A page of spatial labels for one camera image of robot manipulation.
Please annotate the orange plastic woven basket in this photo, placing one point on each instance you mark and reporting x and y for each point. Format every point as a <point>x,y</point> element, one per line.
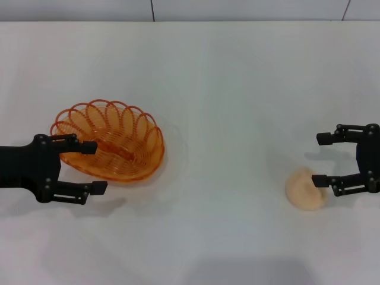
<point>130,148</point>

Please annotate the pale beige bun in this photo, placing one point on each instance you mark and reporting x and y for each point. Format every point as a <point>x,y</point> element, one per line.
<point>302,193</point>

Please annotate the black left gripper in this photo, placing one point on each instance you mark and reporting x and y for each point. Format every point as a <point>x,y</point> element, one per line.
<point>26,166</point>

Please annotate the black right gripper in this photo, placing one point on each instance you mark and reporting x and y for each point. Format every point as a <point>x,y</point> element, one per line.
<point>369,154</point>

